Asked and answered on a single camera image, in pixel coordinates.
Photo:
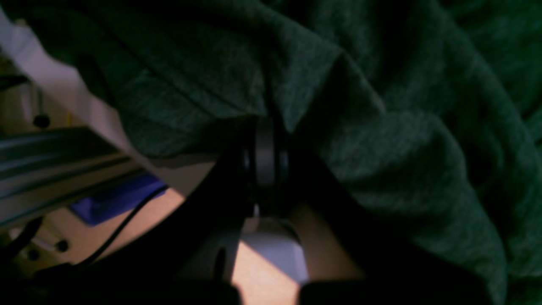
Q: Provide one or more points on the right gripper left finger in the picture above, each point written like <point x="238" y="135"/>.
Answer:
<point x="187" y="259"/>

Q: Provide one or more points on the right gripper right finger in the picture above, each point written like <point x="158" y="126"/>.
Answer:
<point x="352" y="258"/>

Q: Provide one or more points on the dark green t-shirt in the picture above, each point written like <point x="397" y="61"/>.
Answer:
<point x="427" y="111"/>

